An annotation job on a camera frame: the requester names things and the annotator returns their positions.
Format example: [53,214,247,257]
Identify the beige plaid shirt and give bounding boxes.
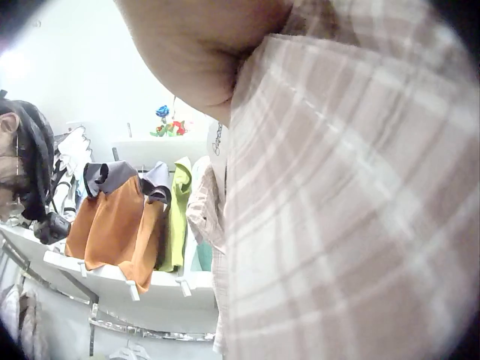
[186,164,228,256]
[211,0,480,360]

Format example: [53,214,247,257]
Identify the hanging beige plaid shirt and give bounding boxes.
[186,164,228,256]

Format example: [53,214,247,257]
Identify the lime green shirt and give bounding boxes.
[157,157,193,273]

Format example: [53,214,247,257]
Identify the teal garment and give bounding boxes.
[190,239,215,272]

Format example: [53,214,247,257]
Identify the colourful flower decoration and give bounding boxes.
[149,104,192,139]

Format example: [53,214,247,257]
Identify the orange shirt with grey collar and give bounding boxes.
[64,160,146,272]
[119,160,173,296]

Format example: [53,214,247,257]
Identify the white display shelf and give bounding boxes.
[0,220,217,312]

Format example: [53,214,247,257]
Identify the hanging white garments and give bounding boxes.
[54,127,93,222]

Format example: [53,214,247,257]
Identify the hanging pale plaid garments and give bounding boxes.
[0,283,50,360]

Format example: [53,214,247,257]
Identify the chrome clothes rail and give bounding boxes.
[87,303,217,342]

